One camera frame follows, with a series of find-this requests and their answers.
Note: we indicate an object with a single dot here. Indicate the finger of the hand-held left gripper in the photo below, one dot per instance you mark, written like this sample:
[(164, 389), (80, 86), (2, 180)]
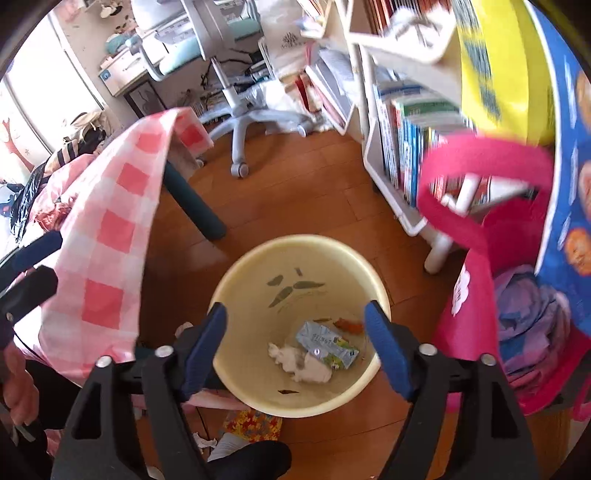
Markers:
[(27, 293), (34, 251)]

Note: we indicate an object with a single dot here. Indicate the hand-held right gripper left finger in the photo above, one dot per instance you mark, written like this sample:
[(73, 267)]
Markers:
[(207, 344)]

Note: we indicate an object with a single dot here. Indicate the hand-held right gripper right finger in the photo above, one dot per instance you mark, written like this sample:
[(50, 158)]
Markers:
[(388, 353)]

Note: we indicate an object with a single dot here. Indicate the cream plastic trash bin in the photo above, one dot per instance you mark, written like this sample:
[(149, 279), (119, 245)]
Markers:
[(258, 263)]

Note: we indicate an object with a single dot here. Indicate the person's left hand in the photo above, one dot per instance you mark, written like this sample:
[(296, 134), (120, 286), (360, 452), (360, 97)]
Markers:
[(18, 392)]

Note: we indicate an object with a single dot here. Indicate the orange peel piece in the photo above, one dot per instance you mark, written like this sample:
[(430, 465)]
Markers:
[(351, 326)]

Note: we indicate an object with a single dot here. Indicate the black plastic bag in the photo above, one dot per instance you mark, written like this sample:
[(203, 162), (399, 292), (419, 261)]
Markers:
[(27, 194)]

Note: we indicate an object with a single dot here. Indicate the light blue drink carton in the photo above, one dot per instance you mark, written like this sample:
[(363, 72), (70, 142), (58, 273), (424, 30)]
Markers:
[(323, 341)]

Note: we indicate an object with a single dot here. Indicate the red white checkered tablecloth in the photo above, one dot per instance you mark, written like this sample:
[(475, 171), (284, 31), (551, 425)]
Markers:
[(106, 230)]

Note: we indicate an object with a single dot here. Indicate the crumpled white tissue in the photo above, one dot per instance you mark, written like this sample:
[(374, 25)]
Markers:
[(300, 362)]

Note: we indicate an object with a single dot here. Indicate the floral patterned cloth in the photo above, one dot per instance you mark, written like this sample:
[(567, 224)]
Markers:
[(251, 424)]

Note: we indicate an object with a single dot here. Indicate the striped beige navy cloth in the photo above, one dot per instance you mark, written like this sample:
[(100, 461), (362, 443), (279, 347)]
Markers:
[(69, 150)]

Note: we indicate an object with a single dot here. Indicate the magenta tote bag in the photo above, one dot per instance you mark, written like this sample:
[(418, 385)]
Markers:
[(480, 286)]

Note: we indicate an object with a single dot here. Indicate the person's black socked foot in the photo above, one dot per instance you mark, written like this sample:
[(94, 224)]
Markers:
[(251, 461)]

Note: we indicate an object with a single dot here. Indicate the teal table leg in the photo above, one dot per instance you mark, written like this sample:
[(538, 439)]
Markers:
[(194, 203)]

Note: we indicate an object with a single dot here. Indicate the purple cloth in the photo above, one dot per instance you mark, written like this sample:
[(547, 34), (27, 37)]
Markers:
[(531, 323)]

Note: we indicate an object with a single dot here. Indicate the white rolling book cart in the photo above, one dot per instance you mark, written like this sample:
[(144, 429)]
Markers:
[(392, 203)]

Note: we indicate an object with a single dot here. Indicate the white desk with drawers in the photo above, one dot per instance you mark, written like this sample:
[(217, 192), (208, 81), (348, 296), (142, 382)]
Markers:
[(129, 69)]

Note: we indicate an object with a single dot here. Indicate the row of colourful books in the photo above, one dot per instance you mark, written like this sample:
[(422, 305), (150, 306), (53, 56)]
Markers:
[(406, 143)]

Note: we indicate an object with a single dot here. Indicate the grey blue office chair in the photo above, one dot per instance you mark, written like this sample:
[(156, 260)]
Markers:
[(231, 97)]

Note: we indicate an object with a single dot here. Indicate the white tiered shelf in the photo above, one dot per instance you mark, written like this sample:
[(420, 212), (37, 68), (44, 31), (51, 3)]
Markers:
[(332, 87)]

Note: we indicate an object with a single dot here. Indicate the white paper shopping bag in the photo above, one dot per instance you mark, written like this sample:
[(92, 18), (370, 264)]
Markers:
[(286, 50)]

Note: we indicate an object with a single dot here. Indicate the yellow and blue printed bag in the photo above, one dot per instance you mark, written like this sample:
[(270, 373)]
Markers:
[(508, 69)]

